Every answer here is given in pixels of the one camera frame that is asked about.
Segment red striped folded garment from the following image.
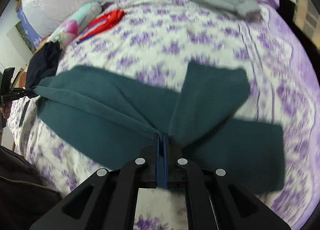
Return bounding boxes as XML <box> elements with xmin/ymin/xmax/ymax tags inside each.
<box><xmin>76</xmin><ymin>9</ymin><xmax>126</xmax><ymax>45</ymax></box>

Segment beige grey brick cloth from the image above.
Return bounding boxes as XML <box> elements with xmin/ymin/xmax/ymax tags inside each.
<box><xmin>293</xmin><ymin>0</ymin><xmax>319</xmax><ymax>52</ymax></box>

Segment black strap on bed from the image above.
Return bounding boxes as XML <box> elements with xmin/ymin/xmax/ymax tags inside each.
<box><xmin>18</xmin><ymin>100</ymin><xmax>31</xmax><ymax>128</ymax></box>

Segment blue landscape poster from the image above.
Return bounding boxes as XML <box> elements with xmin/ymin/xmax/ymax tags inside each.
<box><xmin>16</xmin><ymin>6</ymin><xmax>43</xmax><ymax>53</ymax></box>

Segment person's left hand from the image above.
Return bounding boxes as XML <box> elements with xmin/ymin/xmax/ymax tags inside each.
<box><xmin>1</xmin><ymin>101</ymin><xmax>12</xmax><ymax>119</ymax></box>

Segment pastel floral pillow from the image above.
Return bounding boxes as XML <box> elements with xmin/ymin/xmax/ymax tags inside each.
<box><xmin>47</xmin><ymin>2</ymin><xmax>102</xmax><ymax>48</ymax></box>

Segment dark navy garment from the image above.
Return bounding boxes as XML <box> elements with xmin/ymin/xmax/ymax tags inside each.
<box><xmin>25</xmin><ymin>41</ymin><xmax>62</xmax><ymax>99</ymax></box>

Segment purple floral bedspread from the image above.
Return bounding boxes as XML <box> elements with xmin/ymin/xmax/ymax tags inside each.
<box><xmin>8</xmin><ymin>0</ymin><xmax>319</xmax><ymax>229</ymax></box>

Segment dark teal pants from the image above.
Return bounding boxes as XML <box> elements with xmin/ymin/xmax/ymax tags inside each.
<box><xmin>34</xmin><ymin>62</ymin><xmax>285</xmax><ymax>194</ymax></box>

